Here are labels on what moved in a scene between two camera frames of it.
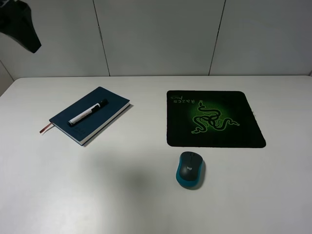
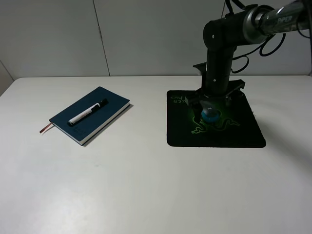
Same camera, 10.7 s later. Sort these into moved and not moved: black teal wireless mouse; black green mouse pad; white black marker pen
Moved: black teal wireless mouse
Not moved: black green mouse pad; white black marker pen
